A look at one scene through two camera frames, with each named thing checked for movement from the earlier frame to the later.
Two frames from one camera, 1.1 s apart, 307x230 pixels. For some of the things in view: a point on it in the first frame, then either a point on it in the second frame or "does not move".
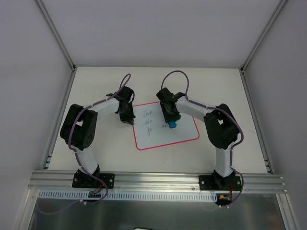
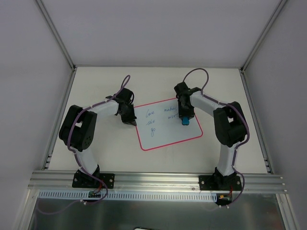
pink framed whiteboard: x=151 y=130 does not move
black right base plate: x=217 y=182 does not move
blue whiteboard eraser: x=172 y=124 -> x=185 y=121
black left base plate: x=82 y=179 does not move
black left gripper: x=127 y=112 does not move
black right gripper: x=171 y=113 -> x=186 y=112
